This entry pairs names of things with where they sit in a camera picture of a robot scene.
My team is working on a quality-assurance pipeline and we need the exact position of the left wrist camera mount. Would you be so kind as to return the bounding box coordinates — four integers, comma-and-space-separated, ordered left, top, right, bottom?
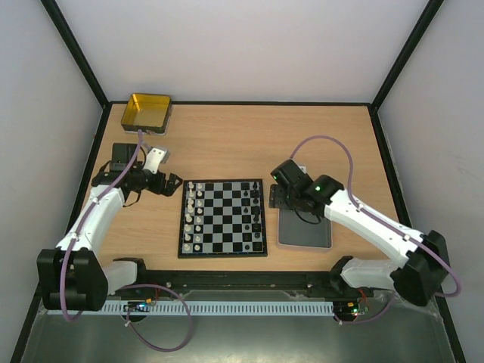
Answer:
142, 147, 170, 175

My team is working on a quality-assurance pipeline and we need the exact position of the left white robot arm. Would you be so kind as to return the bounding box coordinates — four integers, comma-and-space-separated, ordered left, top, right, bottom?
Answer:
36, 143, 182, 320

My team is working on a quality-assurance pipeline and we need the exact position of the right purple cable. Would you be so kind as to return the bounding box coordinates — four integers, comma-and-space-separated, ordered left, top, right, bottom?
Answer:
290, 135, 463, 327

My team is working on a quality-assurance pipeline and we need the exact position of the black aluminium frame rail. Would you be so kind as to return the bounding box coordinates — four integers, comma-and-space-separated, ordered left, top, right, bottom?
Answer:
37, 267, 439, 298

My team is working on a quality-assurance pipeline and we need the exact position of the purple cable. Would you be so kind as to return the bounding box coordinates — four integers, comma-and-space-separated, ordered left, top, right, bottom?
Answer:
60, 129, 194, 352
290, 135, 463, 327

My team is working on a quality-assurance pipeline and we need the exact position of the black and silver chessboard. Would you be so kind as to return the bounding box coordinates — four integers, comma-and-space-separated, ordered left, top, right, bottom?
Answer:
178, 178, 268, 259

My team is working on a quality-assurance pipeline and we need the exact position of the pink tin with chess pieces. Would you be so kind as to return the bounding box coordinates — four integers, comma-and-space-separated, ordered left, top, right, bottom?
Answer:
278, 209, 333, 250

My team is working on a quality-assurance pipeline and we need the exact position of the yellow square tin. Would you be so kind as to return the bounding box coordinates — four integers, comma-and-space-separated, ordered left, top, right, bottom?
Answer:
120, 93, 172, 135

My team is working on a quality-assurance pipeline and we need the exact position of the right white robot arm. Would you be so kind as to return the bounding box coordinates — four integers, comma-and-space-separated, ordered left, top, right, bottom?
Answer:
271, 160, 450, 306

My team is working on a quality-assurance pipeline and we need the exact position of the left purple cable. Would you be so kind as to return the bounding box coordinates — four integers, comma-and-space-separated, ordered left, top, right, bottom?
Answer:
60, 129, 194, 352

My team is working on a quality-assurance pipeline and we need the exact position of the grey slotted cable duct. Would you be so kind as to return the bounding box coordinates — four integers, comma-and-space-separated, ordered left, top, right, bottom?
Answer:
98, 299, 335, 316

